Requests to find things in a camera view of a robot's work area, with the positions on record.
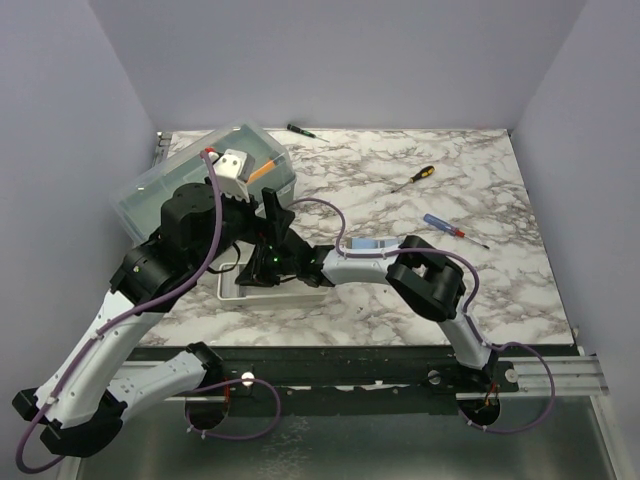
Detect black front mounting rail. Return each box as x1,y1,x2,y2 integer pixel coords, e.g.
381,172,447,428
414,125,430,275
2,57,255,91
129,343,526,416

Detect yellow black handle screwdriver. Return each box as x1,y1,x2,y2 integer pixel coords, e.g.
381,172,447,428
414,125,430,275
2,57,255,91
392,165,435,193

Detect small green black screwdriver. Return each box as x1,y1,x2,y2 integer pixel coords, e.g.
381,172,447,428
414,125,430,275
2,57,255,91
286,123,328,143

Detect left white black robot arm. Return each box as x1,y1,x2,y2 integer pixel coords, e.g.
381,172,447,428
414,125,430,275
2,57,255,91
12,183,295,458

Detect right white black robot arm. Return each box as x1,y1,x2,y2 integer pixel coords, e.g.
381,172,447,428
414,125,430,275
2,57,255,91
235,233,497,392

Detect grey card holder wallet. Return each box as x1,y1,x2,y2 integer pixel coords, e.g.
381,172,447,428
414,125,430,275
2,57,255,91
346,237,401,250

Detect blue red handle screwdriver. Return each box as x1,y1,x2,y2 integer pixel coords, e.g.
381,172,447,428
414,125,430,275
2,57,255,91
423,214,490,250

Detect translucent green plastic toolbox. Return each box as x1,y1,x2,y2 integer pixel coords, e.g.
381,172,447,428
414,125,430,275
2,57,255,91
111,121,296,244

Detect blue credit card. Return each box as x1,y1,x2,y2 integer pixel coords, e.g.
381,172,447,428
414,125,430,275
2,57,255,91
348,238,379,250

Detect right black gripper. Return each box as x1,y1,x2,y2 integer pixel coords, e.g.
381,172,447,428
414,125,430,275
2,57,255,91
236,243,299,290

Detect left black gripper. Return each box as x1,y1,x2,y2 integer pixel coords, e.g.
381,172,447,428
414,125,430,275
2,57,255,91
191,177,295,273

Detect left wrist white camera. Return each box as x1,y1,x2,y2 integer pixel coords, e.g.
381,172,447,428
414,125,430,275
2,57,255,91
208,149,255,202

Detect white rectangular tray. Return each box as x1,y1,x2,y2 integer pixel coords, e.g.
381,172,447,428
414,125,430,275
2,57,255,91
216,262,329,307

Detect orange pencil in toolbox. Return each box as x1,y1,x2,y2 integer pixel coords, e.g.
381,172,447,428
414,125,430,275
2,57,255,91
248,159,276,184

